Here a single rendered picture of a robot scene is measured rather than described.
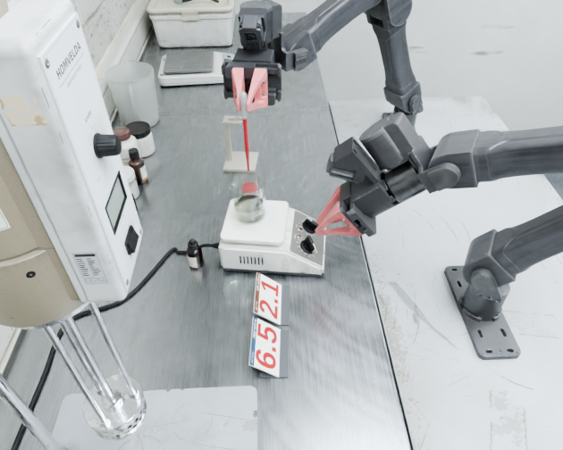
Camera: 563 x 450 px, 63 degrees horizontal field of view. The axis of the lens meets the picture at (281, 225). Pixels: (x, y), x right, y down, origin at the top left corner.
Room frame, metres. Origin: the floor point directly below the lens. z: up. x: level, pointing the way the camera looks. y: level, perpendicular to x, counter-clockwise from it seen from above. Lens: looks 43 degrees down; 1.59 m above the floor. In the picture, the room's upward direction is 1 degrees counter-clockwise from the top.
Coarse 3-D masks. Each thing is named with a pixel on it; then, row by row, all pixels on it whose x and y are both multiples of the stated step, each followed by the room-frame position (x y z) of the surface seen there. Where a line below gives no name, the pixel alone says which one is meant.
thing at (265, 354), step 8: (256, 328) 0.45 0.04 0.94; (264, 328) 0.46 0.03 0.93; (272, 328) 0.46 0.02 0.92; (256, 336) 0.43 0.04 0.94; (264, 336) 0.44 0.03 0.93; (272, 336) 0.45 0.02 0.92; (256, 344) 0.42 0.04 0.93; (264, 344) 0.43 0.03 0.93; (272, 344) 0.43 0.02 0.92; (256, 352) 0.41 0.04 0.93; (264, 352) 0.41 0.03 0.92; (272, 352) 0.42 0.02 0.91; (256, 360) 0.39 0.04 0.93; (264, 360) 0.40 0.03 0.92; (272, 360) 0.40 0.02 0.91; (264, 368) 0.38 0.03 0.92; (272, 368) 0.39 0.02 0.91
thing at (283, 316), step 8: (256, 272) 0.57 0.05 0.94; (280, 288) 0.56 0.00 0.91; (288, 288) 0.56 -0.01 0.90; (280, 296) 0.54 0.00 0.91; (288, 296) 0.54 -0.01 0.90; (280, 304) 0.52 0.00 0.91; (288, 304) 0.52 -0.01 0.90; (256, 312) 0.48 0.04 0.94; (280, 312) 0.50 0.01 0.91; (288, 312) 0.50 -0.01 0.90; (264, 320) 0.49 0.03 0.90; (272, 320) 0.48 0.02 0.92; (280, 320) 0.49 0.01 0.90; (288, 320) 0.49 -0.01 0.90
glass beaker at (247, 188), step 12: (240, 180) 0.70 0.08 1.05; (252, 180) 0.70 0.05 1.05; (264, 180) 0.68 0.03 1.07; (240, 192) 0.70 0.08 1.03; (252, 192) 0.70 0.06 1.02; (264, 192) 0.67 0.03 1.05; (240, 204) 0.65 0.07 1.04; (252, 204) 0.65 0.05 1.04; (264, 204) 0.66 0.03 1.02; (240, 216) 0.65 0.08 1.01; (252, 216) 0.65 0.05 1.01; (264, 216) 0.66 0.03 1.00
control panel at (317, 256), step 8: (296, 216) 0.70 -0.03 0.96; (304, 216) 0.71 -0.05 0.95; (296, 224) 0.67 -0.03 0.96; (296, 232) 0.65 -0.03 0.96; (304, 232) 0.66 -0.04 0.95; (296, 240) 0.63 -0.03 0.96; (320, 240) 0.66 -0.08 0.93; (296, 248) 0.61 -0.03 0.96; (320, 248) 0.63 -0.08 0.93; (304, 256) 0.60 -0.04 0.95; (312, 256) 0.61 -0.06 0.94; (320, 256) 0.61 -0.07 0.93; (320, 264) 0.59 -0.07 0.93
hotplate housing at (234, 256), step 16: (288, 224) 0.67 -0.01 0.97; (288, 240) 0.62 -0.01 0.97; (224, 256) 0.61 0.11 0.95; (240, 256) 0.60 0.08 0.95; (256, 256) 0.60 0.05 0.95; (272, 256) 0.60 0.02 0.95; (288, 256) 0.59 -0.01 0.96; (272, 272) 0.60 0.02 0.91; (288, 272) 0.59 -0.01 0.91; (304, 272) 0.59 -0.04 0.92; (320, 272) 0.58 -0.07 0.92
